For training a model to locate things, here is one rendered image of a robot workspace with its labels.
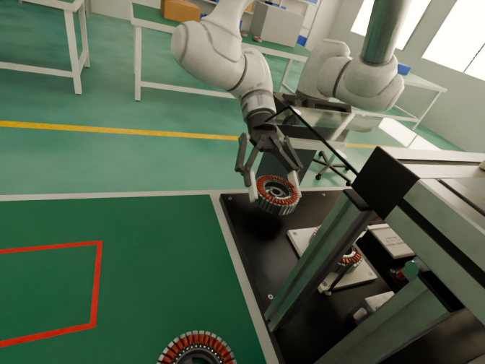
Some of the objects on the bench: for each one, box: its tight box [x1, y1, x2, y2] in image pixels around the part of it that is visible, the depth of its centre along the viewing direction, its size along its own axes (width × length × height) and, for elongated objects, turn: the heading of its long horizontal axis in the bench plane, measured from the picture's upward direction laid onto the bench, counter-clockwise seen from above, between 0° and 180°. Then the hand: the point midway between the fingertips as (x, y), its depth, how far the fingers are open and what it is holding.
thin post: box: [323, 261, 354, 296], centre depth 47 cm, size 2×2×10 cm
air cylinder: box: [349, 291, 394, 326], centre depth 46 cm, size 5×8×6 cm
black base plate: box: [219, 190, 485, 364], centre depth 62 cm, size 47×64×2 cm
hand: (275, 192), depth 62 cm, fingers closed on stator, 11 cm apart
